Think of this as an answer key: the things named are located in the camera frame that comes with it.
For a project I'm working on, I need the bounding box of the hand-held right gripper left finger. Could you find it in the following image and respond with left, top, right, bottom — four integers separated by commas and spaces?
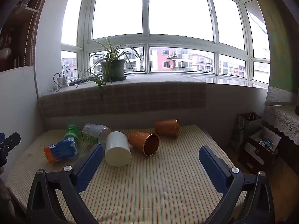
26, 143, 104, 224

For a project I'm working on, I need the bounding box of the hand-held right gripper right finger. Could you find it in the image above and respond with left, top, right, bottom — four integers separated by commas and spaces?
198, 146, 275, 224

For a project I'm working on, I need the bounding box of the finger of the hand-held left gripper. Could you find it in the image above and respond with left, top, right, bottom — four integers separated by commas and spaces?
0, 132, 21, 167

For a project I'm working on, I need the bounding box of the white cup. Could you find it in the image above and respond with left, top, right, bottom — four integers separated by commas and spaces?
104, 131, 132, 167

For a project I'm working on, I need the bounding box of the orange cup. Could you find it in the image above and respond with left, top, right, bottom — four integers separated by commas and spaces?
155, 119, 180, 138
128, 131, 160, 157

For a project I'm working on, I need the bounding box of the blue bottle with orange cap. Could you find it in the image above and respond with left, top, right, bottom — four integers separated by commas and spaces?
44, 138, 80, 164

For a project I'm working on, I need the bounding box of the clear bottle with green label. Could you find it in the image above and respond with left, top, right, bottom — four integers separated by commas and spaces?
81, 123, 112, 148

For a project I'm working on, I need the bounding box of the green plastic bottle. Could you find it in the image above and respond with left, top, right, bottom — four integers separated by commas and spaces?
63, 123, 82, 145

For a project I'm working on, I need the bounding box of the dark cardboard box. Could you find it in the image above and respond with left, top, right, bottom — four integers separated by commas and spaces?
238, 127, 282, 175

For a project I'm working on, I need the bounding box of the green brown paper bag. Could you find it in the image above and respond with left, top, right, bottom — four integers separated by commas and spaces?
230, 112, 263, 154

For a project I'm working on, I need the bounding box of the dark flat object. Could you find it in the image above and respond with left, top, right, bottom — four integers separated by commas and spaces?
68, 77, 94, 86

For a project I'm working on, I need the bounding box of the white lace cloth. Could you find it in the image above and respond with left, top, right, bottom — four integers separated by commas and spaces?
263, 105, 299, 145

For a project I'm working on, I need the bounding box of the plaid cloth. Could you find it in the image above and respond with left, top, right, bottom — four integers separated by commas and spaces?
38, 73, 207, 119

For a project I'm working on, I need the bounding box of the black plant saucer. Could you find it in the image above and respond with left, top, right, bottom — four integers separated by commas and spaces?
100, 75, 127, 83

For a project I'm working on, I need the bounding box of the spider plant in black pot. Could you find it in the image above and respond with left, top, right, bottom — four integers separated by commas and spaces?
86, 38, 143, 92

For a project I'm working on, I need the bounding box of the green yellow curtain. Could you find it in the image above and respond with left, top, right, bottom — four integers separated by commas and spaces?
247, 0, 299, 94

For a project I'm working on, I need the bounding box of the white charger with cables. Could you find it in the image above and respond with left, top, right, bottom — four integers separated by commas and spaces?
52, 65, 71, 92

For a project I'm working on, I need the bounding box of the white bead cord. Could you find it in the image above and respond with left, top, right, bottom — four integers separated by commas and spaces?
24, 3, 40, 66

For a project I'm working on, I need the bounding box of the white window frame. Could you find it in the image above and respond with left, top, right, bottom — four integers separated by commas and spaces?
61, 0, 271, 89

